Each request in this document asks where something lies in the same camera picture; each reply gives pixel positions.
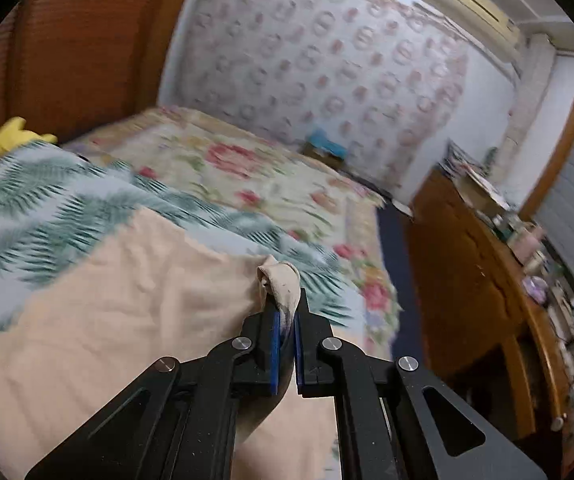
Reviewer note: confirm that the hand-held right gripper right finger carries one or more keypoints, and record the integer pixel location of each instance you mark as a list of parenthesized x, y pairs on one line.
[(307, 360)]

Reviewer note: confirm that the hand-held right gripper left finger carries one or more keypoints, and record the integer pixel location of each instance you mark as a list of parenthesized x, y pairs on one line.
[(273, 355)]

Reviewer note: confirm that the peach printed t-shirt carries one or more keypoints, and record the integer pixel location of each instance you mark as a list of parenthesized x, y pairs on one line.
[(117, 335)]

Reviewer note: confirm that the wooden cabinet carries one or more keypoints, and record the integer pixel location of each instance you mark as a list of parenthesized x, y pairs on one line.
[(457, 270)]

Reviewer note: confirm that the floral quilt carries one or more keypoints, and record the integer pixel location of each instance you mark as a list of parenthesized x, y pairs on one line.
[(227, 160)]

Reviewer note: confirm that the small box with blue cloth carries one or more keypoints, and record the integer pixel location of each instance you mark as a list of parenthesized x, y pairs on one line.
[(324, 142)]

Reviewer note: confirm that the small purple item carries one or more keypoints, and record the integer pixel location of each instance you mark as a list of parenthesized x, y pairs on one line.
[(537, 287)]

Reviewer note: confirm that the cardboard box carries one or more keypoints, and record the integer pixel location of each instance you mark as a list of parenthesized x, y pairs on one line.
[(484, 190)]

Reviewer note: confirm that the pink bottle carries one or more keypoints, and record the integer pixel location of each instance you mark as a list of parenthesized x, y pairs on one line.
[(527, 242)]

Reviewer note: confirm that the patterned bag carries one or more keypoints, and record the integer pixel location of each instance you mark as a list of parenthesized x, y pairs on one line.
[(458, 160)]

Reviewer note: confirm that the green leaf print sheet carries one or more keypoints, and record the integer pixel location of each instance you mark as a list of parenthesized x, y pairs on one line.
[(42, 195)]

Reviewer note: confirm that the yellow plush toy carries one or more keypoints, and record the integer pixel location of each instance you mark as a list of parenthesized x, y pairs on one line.
[(2, 145)]

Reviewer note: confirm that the white wrapped pipe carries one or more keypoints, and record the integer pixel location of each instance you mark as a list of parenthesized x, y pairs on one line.
[(532, 90)]

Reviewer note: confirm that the brown louvered wardrobe door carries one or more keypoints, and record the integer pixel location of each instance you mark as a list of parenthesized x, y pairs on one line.
[(67, 35)]

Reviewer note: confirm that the cream air conditioner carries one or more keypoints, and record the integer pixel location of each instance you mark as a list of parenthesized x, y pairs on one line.
[(472, 5)]

